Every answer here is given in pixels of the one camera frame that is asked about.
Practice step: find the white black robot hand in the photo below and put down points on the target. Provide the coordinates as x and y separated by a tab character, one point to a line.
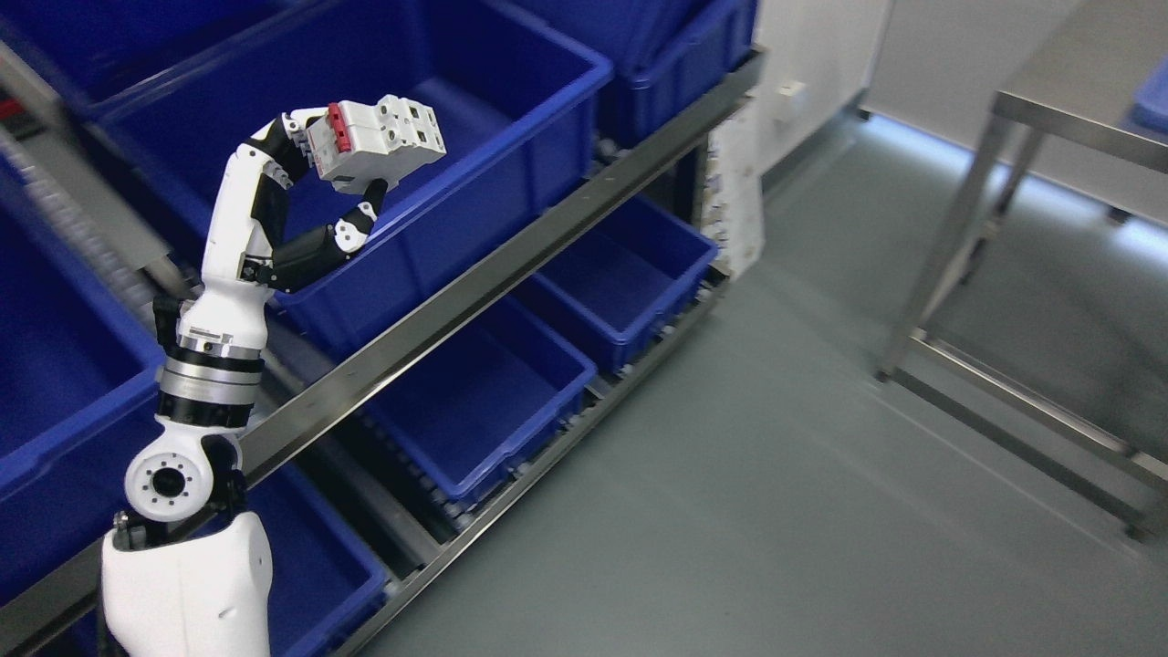
247	257

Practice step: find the white red circuit breaker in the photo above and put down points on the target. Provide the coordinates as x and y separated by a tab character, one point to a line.
355	144

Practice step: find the metal shelf rack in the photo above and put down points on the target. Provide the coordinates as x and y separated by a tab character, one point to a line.
292	428

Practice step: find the blue bin upper left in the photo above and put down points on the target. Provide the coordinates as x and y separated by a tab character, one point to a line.
77	396

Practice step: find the blue bin top left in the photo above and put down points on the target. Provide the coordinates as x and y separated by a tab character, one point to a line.
88	51

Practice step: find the blue bin lower middle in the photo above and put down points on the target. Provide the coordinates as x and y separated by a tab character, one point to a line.
483	402

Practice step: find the large blue bin upper middle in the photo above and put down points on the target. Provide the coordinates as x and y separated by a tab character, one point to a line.
502	103

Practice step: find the blue bin lower left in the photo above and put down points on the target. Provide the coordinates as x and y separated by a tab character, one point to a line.
287	577

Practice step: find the blue bin lower right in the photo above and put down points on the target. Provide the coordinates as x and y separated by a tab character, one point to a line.
612	290

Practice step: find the blue bin upper right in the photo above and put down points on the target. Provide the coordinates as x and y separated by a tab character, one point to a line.
665	54

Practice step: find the stainless steel table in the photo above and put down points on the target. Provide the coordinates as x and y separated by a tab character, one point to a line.
1038	317

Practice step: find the blue plastic tray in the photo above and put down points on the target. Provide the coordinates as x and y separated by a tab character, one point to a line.
1149	108

